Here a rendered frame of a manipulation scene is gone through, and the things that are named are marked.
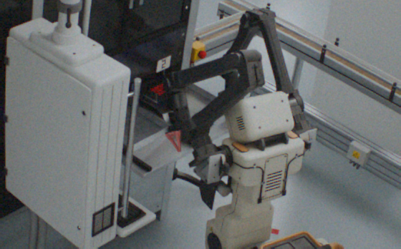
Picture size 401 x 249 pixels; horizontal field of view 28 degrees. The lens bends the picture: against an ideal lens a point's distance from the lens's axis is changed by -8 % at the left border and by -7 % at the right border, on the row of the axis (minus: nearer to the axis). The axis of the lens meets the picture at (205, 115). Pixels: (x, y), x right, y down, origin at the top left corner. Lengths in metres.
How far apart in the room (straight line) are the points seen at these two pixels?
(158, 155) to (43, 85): 0.83
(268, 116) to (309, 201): 1.92
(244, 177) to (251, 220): 0.31
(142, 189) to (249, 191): 1.23
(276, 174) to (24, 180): 0.96
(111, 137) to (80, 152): 0.12
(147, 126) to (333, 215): 1.55
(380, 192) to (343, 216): 0.39
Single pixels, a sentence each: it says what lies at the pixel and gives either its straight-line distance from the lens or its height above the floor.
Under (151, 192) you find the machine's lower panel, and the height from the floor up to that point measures 0.26.
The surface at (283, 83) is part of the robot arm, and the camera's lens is 3.27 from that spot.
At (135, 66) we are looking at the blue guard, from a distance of 3.71.
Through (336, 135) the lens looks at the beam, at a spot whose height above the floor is 0.51.
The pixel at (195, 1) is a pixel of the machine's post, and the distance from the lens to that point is 3.84.
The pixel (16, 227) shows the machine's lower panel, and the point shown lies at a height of 0.51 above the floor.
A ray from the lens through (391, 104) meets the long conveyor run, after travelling 4.27.
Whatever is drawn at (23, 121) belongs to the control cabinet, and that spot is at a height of 1.22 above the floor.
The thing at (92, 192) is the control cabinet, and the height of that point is 1.11.
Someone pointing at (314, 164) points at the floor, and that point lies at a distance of 5.19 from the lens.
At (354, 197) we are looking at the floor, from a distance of 5.01.
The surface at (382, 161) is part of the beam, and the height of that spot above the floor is 0.51.
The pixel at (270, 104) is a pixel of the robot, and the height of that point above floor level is 1.37.
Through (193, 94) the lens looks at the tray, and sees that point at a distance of 3.94.
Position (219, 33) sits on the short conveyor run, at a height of 0.93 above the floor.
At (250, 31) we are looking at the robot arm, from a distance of 3.41.
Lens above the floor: 2.93
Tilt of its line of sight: 33 degrees down
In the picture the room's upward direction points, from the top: 10 degrees clockwise
